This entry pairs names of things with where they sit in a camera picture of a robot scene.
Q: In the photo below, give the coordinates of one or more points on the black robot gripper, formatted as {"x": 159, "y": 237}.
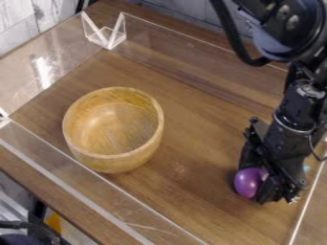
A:
{"x": 281, "y": 145}

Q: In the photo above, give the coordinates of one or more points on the purple toy eggplant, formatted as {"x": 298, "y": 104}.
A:
{"x": 247, "y": 178}

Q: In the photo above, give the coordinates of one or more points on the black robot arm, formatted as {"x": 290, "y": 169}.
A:
{"x": 290, "y": 35}

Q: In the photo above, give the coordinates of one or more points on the brown wooden bowl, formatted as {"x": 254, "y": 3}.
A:
{"x": 114, "y": 128}

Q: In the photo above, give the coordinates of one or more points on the clear acrylic tray walls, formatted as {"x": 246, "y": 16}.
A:
{"x": 177, "y": 200}

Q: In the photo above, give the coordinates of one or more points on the yellow object under table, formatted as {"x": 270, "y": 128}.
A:
{"x": 54, "y": 222}

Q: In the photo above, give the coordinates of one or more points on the clear acrylic corner bracket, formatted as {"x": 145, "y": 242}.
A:
{"x": 106, "y": 37}

